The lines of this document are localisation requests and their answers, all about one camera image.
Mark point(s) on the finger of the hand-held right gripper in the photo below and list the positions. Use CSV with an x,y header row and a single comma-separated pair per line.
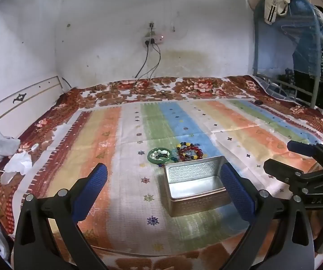
x,y
279,170
301,147

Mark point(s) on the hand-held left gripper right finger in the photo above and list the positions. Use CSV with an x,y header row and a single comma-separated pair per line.
x,y
237,194

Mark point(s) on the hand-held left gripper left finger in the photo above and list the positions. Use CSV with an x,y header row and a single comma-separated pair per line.
x,y
92,191

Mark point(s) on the silver embossed tin box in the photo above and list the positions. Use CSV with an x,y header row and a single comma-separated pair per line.
x,y
192,192

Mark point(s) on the green jade bangle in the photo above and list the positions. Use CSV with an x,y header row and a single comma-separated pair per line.
x,y
150,157

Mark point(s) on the small black round object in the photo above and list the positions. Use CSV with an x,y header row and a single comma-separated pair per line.
x,y
259,102

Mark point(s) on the striped pastel mat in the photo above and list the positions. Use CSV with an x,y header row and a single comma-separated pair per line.
x,y
122,135

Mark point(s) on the white crumpled paper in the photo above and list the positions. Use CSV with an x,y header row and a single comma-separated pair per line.
x,y
18,161

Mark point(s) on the white wooden headboard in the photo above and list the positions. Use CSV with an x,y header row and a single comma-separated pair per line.
x,y
23,98

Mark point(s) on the brown floral blanket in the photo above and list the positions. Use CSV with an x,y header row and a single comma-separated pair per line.
x,y
150,85

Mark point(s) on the white jacket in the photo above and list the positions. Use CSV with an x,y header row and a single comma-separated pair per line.
x,y
274,2

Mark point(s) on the white power strip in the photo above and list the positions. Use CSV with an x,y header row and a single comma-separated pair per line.
x,y
153,40

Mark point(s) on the wall socket with plug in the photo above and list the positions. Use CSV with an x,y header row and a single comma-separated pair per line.
x,y
151,26

